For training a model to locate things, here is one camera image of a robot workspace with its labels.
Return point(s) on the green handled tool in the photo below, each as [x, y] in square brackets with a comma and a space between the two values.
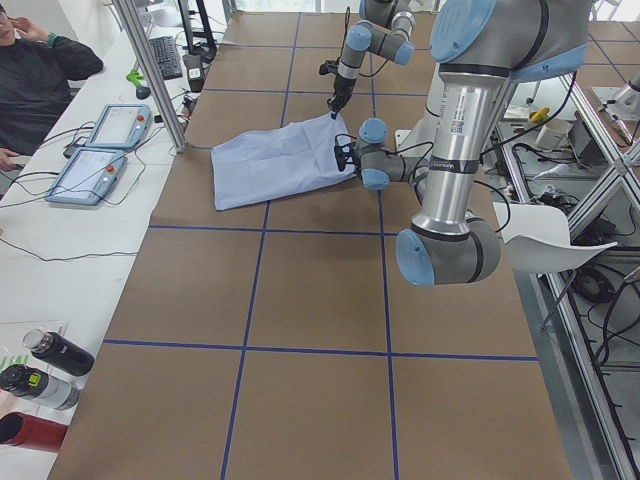
[135, 78]

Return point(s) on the seated person in black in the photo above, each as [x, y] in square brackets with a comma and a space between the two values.
[36, 68]

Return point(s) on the upper blue teach pendant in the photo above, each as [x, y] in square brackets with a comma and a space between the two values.
[120, 126]

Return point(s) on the red bottle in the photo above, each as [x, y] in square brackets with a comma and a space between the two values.
[26, 431]

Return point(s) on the black keyboard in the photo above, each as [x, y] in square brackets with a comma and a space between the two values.
[166, 55]

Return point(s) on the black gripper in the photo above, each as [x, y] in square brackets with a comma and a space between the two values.
[342, 86]
[351, 156]

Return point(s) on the light blue striped shirt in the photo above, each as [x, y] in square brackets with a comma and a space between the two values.
[257, 166]

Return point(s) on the black computer mouse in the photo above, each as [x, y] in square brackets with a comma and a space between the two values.
[142, 92]

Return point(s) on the lower blue teach pendant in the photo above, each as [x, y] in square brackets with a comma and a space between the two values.
[87, 177]

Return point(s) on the blue teach pendant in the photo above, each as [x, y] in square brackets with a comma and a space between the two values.
[87, 177]
[120, 126]

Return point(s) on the black water bottle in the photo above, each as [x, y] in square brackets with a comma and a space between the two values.
[59, 352]

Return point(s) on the grey bottle green cap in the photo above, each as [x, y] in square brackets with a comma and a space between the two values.
[38, 386]

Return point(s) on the aluminium frame post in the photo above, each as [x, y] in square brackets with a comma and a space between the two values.
[129, 17]

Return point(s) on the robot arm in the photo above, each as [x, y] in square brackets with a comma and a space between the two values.
[482, 49]
[384, 30]

